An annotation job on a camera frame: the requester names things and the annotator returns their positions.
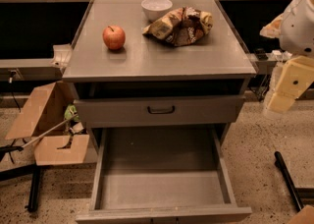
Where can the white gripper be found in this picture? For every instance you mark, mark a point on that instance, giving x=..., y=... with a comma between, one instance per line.
x=298, y=27

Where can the brown chip bag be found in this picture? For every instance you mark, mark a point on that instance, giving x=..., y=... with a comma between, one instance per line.
x=181, y=27

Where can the grey metal drawer cabinet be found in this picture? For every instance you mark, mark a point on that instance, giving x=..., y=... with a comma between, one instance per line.
x=216, y=65

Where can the open grey middle drawer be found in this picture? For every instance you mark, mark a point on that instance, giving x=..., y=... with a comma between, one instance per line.
x=162, y=175

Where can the white power strip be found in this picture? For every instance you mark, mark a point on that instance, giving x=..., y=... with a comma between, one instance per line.
x=281, y=56

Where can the white ceramic bowl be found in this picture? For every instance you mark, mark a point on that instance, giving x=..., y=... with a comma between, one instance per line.
x=155, y=9

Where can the black bar on floor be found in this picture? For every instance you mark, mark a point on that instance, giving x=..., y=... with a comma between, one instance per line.
x=299, y=196

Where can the red apple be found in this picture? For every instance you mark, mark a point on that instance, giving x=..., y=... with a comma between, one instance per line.
x=114, y=37

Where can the white rod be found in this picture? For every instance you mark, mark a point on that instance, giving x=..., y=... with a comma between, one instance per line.
x=48, y=132

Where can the green crumpled packaging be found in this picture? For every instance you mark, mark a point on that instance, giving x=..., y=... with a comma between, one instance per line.
x=71, y=113

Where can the open cardboard box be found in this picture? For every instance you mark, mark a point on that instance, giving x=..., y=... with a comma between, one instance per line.
x=43, y=110

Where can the black metal floor stand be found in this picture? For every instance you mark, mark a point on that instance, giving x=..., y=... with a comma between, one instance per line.
x=14, y=173

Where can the grey top drawer black handle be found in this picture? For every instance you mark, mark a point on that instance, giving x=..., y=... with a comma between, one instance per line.
x=159, y=111

